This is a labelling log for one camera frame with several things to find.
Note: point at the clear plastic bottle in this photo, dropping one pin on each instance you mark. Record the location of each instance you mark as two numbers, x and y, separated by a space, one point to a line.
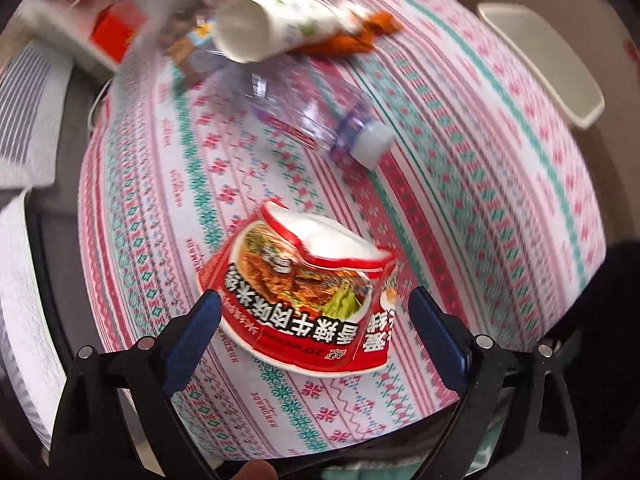
311 106

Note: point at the small snack box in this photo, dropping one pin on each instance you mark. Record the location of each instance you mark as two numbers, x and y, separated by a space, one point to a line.
195 55

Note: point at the patterned pink tablecloth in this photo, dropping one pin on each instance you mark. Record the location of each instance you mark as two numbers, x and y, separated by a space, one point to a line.
484 194

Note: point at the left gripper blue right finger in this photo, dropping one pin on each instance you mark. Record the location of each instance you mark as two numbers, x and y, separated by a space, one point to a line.
513 419

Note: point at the red gift box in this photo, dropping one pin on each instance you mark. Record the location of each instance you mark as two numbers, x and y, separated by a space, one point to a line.
116 26

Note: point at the white paper cup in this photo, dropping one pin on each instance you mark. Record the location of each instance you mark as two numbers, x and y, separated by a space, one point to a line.
249 31

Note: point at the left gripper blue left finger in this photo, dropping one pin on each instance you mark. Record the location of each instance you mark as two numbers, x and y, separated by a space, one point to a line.
91 439

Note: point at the orange peel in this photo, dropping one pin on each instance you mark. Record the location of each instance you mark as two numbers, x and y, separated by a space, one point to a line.
344 45

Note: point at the red instant noodle cup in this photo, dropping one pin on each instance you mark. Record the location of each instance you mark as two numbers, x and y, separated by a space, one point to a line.
303 293

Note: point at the white plastic trash bin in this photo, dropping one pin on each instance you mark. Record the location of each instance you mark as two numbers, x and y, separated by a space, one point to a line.
557 67

